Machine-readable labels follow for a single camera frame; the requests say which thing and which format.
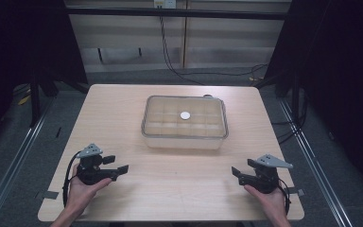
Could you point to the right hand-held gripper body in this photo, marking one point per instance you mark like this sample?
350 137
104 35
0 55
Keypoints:
263 176

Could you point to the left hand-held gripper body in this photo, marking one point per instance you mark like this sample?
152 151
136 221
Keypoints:
89 167

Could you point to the clear plastic storage box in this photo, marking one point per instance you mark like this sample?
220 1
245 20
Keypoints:
184 140

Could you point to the clear box lid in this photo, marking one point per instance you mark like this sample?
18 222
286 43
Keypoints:
184 118

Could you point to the person's right hand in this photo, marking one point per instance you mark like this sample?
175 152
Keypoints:
269 201

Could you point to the person's left hand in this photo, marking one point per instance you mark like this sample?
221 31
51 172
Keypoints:
82 192

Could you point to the grey tape strip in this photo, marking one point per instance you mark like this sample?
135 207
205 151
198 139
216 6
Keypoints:
48 195
296 191

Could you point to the round white lid valve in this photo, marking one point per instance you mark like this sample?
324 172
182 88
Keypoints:
185 115

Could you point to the black stand leg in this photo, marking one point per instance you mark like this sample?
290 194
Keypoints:
35 101

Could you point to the black curtain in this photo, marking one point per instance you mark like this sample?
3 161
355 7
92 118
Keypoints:
28 53
334 72

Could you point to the metal floor rail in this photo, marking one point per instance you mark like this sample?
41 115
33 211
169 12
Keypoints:
316 164
11 164

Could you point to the black horizontal rail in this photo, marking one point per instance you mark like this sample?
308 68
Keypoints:
176 13

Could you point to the white wall socket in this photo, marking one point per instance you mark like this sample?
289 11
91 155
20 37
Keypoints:
164 3

